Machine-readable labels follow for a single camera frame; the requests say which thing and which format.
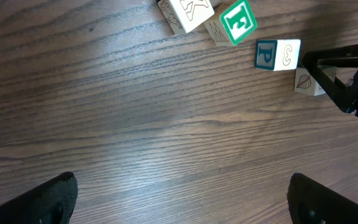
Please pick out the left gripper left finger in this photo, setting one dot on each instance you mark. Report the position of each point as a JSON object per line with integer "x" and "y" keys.
{"x": 51, "y": 202}

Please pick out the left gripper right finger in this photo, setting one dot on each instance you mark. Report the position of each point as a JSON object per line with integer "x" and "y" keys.
{"x": 309, "y": 202}

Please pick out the cream picture block yellow side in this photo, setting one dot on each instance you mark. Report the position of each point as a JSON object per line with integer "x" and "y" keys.
{"x": 185, "y": 15}

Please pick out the green F letter block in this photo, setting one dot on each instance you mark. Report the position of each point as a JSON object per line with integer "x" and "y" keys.
{"x": 231, "y": 23}

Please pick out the cream block red X side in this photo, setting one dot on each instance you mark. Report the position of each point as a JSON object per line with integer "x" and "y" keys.
{"x": 305, "y": 83}

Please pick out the plain cream block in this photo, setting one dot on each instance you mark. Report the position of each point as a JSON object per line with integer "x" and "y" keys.
{"x": 277, "y": 54}

